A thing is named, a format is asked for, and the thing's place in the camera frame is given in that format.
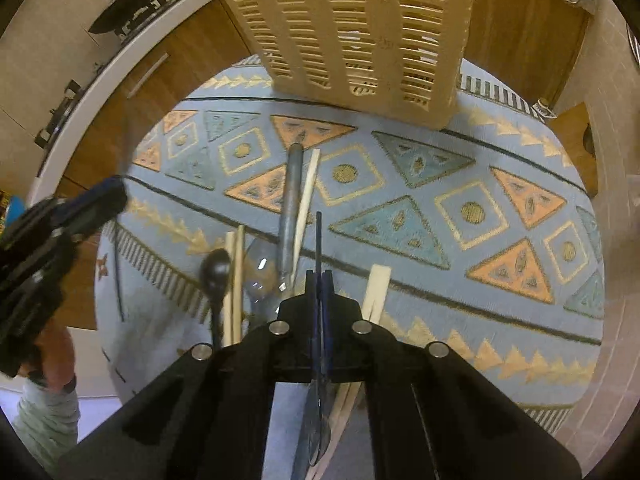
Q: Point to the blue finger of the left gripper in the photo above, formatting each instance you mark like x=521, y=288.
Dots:
x=87, y=213

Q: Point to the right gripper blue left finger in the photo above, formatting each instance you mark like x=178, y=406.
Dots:
x=313, y=438

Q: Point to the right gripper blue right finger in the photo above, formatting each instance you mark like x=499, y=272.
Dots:
x=326, y=292

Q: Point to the grey handled knife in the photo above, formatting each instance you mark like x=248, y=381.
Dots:
x=289, y=211

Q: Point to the grey-green sleeved left forearm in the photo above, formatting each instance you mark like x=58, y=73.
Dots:
x=47, y=422

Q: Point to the white kitchen countertop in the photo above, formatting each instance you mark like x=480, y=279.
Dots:
x=64, y=142

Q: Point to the person's left hand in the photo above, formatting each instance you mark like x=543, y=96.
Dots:
x=56, y=367

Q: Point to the cream chopstick beside ladle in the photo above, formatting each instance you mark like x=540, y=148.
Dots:
x=227, y=336

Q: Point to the black gas stove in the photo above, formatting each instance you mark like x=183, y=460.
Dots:
x=46, y=136

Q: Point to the black ladle spoon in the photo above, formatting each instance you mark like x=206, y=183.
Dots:
x=214, y=277

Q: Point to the blue patterned round table mat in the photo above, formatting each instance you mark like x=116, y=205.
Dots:
x=486, y=224

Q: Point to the beige slotted utensil basket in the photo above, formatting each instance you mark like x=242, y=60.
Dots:
x=399, y=59

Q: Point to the wooden stool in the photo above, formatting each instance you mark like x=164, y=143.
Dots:
x=573, y=129

